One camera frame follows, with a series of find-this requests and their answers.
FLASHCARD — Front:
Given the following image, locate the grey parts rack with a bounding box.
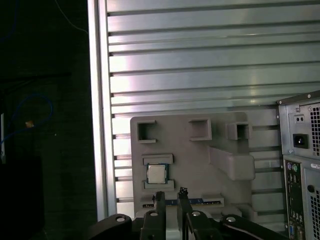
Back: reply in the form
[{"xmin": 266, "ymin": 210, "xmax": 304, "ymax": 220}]
[{"xmin": 129, "ymin": 111, "xmax": 258, "ymax": 240}]

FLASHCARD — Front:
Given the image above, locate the blue floor cable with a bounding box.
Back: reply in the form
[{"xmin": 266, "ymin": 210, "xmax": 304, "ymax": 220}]
[{"xmin": 0, "ymin": 93, "xmax": 54, "ymax": 151}]

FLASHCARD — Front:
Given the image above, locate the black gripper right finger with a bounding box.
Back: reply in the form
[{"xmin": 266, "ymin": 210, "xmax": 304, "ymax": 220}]
[{"xmin": 177, "ymin": 186, "xmax": 291, "ymax": 240}]

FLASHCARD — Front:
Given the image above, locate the grey power supply unit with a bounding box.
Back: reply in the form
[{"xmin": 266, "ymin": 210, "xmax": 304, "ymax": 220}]
[{"xmin": 287, "ymin": 101, "xmax": 320, "ymax": 157}]

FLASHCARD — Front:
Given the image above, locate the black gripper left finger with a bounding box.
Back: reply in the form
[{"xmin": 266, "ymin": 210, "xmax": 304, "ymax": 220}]
[{"xmin": 87, "ymin": 191, "xmax": 168, "ymax": 240}]

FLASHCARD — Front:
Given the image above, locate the silver CPU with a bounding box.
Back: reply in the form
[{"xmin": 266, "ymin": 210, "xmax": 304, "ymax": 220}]
[{"xmin": 146, "ymin": 162, "xmax": 170, "ymax": 185}]

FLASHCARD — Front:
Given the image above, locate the RAM stick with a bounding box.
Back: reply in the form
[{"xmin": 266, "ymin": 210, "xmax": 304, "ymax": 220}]
[{"xmin": 142, "ymin": 197, "xmax": 225, "ymax": 208}]

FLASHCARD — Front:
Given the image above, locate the black PC case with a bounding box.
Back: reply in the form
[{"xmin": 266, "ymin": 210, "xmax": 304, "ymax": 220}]
[{"xmin": 276, "ymin": 91, "xmax": 320, "ymax": 240}]

